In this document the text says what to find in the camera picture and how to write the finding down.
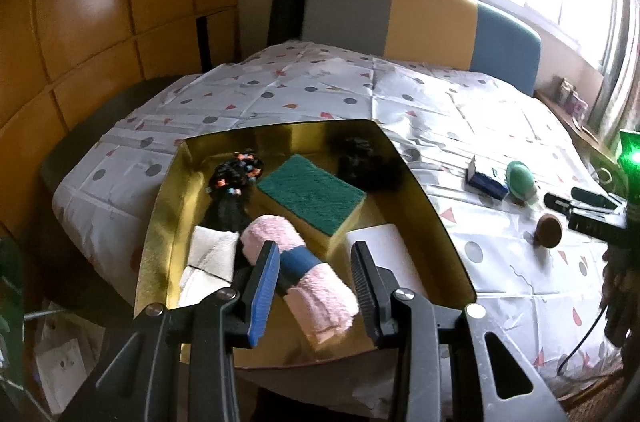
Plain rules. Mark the grey metal bar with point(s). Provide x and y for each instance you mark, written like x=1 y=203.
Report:
x=45 y=312

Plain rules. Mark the black furry scrunchie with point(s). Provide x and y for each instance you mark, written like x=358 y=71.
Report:
x=365 y=167

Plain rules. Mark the small jars on sill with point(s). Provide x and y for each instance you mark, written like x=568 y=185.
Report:
x=572 y=97

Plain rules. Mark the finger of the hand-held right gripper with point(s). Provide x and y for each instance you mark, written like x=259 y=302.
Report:
x=595 y=197
x=557 y=203

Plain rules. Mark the pink towel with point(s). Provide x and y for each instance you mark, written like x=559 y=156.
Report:
x=325 y=297

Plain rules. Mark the wooden wardrobe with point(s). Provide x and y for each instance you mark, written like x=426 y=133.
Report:
x=75 y=2

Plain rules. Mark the white spotted sheet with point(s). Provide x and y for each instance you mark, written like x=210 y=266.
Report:
x=65 y=352

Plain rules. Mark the white spotted tablecloth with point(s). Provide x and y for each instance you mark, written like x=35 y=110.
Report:
x=300 y=87

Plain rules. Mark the cream cloth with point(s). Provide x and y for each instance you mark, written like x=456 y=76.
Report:
x=210 y=252

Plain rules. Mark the white foam block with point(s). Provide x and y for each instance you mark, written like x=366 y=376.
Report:
x=390 y=247

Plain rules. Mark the black hairpiece with coloured beads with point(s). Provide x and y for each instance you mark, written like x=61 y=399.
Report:
x=235 y=176

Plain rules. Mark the green and yellow scouring sponge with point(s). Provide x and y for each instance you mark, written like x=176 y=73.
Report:
x=310 y=197

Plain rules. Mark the gold box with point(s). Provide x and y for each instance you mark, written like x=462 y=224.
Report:
x=162 y=222

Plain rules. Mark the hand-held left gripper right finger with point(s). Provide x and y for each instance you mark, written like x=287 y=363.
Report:
x=367 y=292

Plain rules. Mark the wooden window sill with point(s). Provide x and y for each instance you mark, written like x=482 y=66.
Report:
x=575 y=127

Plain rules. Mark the person's right hand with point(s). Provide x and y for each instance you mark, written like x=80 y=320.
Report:
x=620 y=297

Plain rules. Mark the green egg-shaped sponge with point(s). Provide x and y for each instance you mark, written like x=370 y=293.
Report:
x=520 y=179

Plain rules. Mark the grey yellow blue headboard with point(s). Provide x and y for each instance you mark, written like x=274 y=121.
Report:
x=425 y=17

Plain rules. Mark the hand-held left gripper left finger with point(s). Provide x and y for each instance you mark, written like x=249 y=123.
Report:
x=265 y=297

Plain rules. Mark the brown round puff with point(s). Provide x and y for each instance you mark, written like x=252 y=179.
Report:
x=550 y=229

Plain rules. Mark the blue and white small box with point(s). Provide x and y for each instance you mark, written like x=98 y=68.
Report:
x=485 y=182

